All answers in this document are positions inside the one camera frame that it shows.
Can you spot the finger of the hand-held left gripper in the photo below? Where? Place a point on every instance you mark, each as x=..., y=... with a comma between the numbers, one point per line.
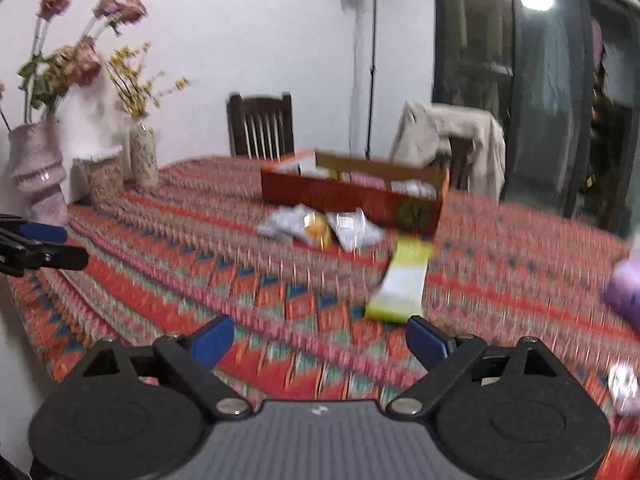
x=45, y=233
x=55, y=258

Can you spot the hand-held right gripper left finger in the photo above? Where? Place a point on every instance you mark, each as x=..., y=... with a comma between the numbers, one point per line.
x=212, y=342

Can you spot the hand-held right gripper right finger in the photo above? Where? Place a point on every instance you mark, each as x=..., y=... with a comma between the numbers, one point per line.
x=425, y=342

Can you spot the green snack packet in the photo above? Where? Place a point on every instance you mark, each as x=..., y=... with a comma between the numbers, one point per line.
x=400, y=285

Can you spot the silver snack packet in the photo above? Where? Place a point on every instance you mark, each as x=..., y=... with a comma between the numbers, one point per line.
x=357, y=232
x=285, y=220

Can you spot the orange pastry packet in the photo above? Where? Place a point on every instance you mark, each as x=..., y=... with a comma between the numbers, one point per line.
x=317, y=232

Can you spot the white snack packet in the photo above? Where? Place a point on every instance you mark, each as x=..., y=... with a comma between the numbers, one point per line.
x=412, y=188

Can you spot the red cardboard box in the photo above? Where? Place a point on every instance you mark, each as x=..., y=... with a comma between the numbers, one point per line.
x=340, y=200

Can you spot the pink snack packet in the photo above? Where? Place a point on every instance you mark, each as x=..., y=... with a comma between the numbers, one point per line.
x=367, y=179

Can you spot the pink ribbed vase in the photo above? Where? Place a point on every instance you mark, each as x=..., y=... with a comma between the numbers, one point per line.
x=37, y=160

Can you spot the short patterned jar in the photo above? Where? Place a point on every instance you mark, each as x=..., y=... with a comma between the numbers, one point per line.
x=105, y=180

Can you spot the white fluffy plume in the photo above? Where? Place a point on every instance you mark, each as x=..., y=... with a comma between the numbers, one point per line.
x=95, y=120

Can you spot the beige patterned vase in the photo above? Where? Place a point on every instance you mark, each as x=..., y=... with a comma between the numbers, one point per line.
x=144, y=155

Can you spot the yellow flower branches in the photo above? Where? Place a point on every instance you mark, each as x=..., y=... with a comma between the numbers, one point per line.
x=132, y=95

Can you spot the dried pink roses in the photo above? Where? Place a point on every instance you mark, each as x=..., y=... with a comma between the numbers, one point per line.
x=82, y=62

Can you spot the cloth-draped wooden chair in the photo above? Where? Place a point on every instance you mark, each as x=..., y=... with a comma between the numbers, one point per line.
x=460, y=160

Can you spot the white crumpled wrapper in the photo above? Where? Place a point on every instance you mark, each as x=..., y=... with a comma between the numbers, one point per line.
x=625, y=385

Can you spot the purple tissue pack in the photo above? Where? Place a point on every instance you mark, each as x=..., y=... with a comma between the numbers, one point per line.
x=627, y=285

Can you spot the beige cloth on chair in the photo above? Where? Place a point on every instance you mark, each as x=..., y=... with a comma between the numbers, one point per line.
x=470, y=135

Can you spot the dark wooden chair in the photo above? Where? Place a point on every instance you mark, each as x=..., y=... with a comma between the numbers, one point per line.
x=260, y=125

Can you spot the lamp on tall stand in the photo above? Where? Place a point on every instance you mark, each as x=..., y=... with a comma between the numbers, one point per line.
x=372, y=85

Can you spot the glass sliding door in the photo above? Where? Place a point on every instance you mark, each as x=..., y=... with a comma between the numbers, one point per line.
x=550, y=110

